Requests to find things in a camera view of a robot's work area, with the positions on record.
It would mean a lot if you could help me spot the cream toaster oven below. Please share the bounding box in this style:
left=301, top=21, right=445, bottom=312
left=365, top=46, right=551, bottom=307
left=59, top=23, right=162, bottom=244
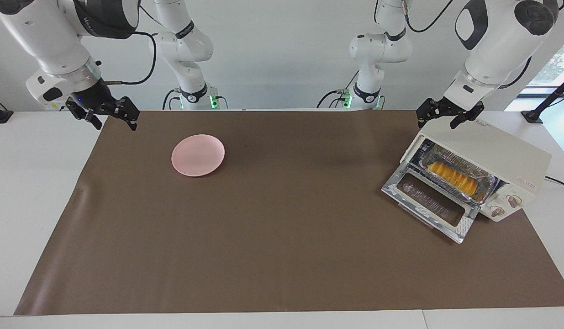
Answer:
left=400, top=117, right=553, bottom=223

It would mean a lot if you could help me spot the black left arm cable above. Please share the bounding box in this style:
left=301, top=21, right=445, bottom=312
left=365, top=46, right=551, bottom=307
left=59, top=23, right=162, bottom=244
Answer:
left=401, top=0, right=533, bottom=90

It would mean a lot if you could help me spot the window with green view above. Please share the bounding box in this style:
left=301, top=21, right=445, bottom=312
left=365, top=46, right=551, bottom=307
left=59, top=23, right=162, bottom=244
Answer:
left=526, top=36, right=564, bottom=87

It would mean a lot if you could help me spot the black left base cable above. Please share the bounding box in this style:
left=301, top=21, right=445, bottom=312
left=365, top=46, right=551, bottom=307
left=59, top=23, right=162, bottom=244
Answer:
left=316, top=71, right=360, bottom=109

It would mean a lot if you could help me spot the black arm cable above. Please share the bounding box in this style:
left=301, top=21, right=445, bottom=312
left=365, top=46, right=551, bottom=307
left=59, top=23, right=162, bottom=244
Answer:
left=401, top=0, right=533, bottom=90
left=104, top=31, right=158, bottom=86

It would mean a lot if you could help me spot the silver glass oven door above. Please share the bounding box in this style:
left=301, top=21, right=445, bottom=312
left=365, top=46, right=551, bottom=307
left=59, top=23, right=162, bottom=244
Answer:
left=381, top=162, right=481, bottom=244

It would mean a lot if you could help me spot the aluminium foil tray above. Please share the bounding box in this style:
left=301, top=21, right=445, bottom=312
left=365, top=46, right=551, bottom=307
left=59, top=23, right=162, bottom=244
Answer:
left=419, top=139, right=500, bottom=204

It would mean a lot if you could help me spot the brown table mat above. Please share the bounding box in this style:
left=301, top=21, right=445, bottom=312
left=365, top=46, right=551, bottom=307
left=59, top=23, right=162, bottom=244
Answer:
left=13, top=110, right=564, bottom=316

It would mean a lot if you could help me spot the black clamp stand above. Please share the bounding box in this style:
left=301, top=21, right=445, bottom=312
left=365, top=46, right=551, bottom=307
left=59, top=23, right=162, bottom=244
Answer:
left=522, top=73, right=564, bottom=124

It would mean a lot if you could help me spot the sliced yellow bread loaf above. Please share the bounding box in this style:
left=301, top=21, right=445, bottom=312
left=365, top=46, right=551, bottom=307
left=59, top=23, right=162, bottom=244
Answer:
left=427, top=161, right=479, bottom=196

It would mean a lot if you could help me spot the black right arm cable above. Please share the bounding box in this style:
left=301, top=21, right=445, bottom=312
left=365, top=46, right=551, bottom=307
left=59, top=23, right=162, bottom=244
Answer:
left=104, top=31, right=158, bottom=86

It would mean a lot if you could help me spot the pink round plate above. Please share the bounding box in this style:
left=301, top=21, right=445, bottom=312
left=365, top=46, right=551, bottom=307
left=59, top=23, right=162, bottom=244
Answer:
left=171, top=134, right=226, bottom=177

